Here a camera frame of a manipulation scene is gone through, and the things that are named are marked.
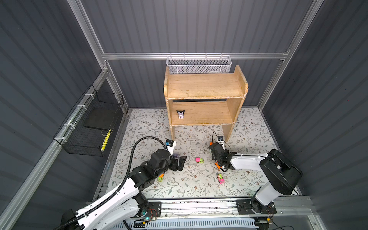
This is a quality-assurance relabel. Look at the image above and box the black purple toy figure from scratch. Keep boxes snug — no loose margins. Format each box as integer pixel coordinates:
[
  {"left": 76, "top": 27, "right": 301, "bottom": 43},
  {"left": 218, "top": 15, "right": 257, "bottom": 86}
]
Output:
[{"left": 176, "top": 110, "right": 185, "bottom": 119}]

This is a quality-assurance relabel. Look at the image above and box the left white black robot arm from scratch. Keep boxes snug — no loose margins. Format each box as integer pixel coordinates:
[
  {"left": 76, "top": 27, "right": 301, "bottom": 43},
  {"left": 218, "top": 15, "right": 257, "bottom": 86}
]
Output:
[{"left": 56, "top": 147, "right": 186, "bottom": 230}]

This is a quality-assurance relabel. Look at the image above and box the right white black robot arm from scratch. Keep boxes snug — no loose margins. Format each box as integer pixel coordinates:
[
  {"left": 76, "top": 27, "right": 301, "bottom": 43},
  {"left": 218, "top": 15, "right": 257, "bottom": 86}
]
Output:
[{"left": 209, "top": 141, "right": 303, "bottom": 214}]

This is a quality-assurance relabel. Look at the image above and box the wooden two-tier shelf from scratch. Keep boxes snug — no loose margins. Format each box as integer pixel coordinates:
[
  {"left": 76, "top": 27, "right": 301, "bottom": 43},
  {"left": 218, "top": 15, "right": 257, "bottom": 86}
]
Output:
[{"left": 163, "top": 66, "right": 249, "bottom": 141}]

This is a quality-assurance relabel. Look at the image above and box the pink green toy car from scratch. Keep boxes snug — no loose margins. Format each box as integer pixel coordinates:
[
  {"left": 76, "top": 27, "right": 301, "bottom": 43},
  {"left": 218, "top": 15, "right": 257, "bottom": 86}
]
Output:
[{"left": 195, "top": 157, "right": 204, "bottom": 163}]

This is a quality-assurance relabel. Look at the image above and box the orange green toy car near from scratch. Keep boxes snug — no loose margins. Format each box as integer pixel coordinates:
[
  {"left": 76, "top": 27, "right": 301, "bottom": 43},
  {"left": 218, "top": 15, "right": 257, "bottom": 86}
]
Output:
[{"left": 157, "top": 174, "right": 164, "bottom": 182}]

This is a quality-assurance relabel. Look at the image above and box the pink green toy bus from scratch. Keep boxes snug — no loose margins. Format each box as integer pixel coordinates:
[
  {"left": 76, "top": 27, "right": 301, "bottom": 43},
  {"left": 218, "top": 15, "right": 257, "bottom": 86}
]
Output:
[{"left": 217, "top": 173, "right": 225, "bottom": 185}]

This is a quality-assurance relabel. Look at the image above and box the floral patterned table mat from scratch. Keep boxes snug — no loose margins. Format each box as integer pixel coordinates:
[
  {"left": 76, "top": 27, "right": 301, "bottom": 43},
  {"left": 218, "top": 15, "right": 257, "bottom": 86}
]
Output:
[{"left": 107, "top": 107, "right": 277, "bottom": 198}]

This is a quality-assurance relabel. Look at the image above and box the yellow green marker strip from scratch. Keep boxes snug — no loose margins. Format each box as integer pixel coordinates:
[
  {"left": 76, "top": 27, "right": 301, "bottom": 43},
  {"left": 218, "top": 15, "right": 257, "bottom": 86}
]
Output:
[{"left": 100, "top": 129, "right": 112, "bottom": 152}]

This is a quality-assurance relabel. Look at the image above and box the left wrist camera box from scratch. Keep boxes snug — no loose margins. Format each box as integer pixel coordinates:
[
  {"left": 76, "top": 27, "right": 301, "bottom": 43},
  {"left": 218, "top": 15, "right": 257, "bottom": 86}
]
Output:
[{"left": 165, "top": 139, "right": 176, "bottom": 156}]

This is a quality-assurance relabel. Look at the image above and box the white ventilated cable duct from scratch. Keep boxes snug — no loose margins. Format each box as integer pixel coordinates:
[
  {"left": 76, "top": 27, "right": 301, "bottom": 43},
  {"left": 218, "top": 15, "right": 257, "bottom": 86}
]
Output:
[{"left": 126, "top": 218, "right": 259, "bottom": 230}]

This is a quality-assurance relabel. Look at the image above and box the black wire wall basket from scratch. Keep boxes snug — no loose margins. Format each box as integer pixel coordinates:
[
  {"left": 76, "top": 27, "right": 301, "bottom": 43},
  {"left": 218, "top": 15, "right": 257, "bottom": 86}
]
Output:
[{"left": 54, "top": 87, "right": 125, "bottom": 157}]

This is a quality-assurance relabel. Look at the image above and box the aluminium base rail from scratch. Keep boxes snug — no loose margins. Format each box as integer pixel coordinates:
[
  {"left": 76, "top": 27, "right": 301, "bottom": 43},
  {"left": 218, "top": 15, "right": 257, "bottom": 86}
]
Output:
[{"left": 83, "top": 196, "right": 314, "bottom": 220}]

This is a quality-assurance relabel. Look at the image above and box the white wire mesh basket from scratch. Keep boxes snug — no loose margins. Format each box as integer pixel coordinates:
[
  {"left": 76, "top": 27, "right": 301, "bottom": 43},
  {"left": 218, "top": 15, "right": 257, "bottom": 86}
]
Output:
[{"left": 166, "top": 55, "right": 232, "bottom": 74}]

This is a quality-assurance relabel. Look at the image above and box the left black corrugated cable hose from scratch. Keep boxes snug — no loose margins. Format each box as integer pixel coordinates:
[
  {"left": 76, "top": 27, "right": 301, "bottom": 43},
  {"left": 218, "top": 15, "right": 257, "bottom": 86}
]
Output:
[{"left": 54, "top": 136, "right": 167, "bottom": 230}]

